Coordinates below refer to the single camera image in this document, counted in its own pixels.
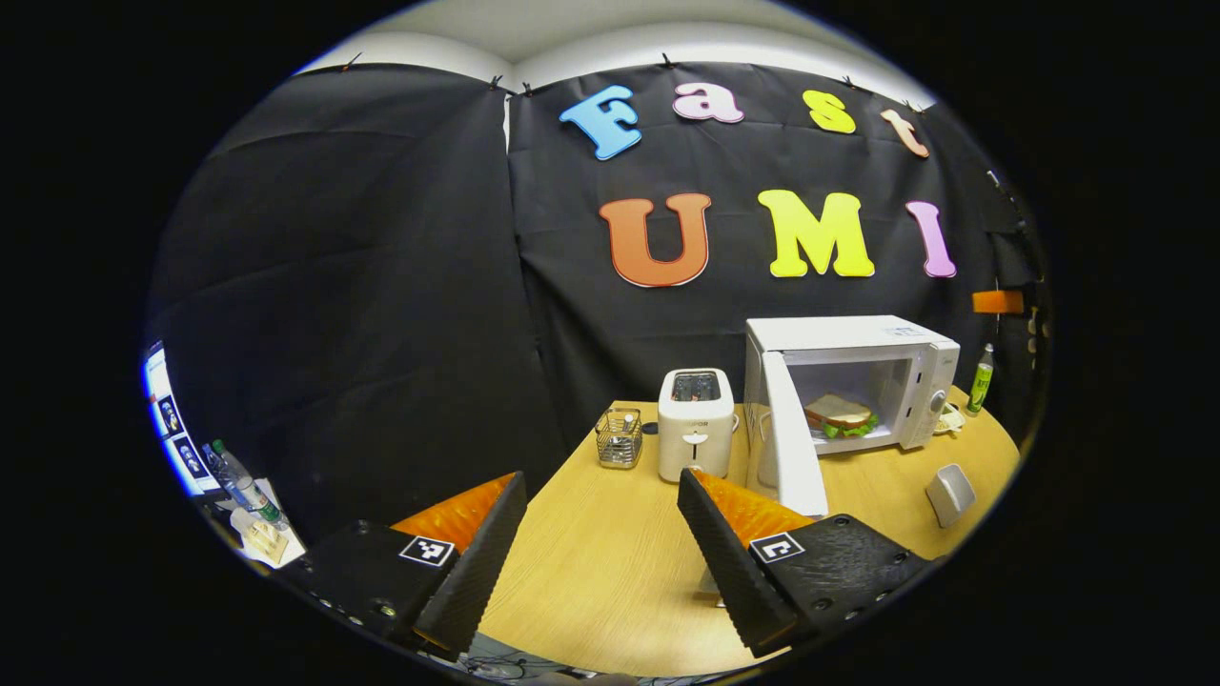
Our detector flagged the lettuce sandwich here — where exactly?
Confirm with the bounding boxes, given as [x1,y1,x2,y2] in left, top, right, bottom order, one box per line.
[803,393,881,440]

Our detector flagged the computer monitor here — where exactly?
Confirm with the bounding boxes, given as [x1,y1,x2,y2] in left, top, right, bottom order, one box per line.
[141,341,222,498]

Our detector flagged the wire mesh basket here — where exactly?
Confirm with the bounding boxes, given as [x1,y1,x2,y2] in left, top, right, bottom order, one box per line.
[595,407,644,471]

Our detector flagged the clear plastic water bottle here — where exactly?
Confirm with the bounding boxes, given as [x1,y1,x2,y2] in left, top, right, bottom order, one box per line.
[212,438,289,531]
[200,443,251,511]

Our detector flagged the green label drink bottle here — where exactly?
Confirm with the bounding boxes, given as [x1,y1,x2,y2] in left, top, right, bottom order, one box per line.
[966,343,995,417]

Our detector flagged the white side desk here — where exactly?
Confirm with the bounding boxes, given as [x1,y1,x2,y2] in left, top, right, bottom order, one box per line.
[195,495,308,571]

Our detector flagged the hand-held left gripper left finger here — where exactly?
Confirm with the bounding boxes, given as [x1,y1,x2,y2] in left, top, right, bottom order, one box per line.
[276,470,529,660]

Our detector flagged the black cables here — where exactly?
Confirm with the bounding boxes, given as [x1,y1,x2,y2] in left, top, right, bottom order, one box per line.
[457,648,573,682]

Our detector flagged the white toaster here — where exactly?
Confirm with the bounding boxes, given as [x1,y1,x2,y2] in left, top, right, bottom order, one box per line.
[658,368,740,483]

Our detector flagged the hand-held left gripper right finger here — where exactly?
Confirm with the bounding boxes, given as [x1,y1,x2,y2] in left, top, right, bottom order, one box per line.
[676,467,940,660]

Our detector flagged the white microwave oven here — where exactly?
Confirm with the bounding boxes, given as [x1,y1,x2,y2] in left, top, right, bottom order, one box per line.
[742,314,962,518]

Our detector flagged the black backdrop cloth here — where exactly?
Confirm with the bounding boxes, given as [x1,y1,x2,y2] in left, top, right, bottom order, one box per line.
[143,62,1049,549]

